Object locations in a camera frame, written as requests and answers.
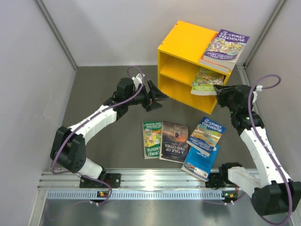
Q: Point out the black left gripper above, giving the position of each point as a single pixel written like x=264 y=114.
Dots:
x=154 y=94

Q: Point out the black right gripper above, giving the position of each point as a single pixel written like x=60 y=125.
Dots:
x=221 y=100

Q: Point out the light green 65-storey book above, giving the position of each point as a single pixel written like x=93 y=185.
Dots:
x=203 y=85

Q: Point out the orange 78-storey book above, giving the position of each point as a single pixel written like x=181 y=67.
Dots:
x=214 y=66

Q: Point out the purple 52-storey book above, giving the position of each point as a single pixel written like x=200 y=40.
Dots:
x=225 y=48

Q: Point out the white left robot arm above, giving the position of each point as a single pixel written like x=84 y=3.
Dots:
x=69 y=146

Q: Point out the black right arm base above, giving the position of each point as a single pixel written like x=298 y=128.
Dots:
x=217 y=181

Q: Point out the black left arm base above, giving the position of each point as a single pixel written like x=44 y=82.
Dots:
x=113 y=179

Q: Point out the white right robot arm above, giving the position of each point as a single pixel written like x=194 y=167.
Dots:
x=274 y=192

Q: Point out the dark green treehouse book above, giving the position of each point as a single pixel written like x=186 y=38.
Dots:
x=152 y=133

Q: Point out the blue 39-storey book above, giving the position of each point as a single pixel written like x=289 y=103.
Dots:
x=206 y=135

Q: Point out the yellow wooden shelf cabinet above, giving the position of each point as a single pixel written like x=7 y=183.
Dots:
x=178 y=63

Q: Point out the dark Tale of Two Cities book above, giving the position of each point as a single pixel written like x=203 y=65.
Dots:
x=174 y=146

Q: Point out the light blue back-cover book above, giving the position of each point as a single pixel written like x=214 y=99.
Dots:
x=199 y=165

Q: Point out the aluminium mounting rail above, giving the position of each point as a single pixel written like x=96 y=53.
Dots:
x=136 y=184

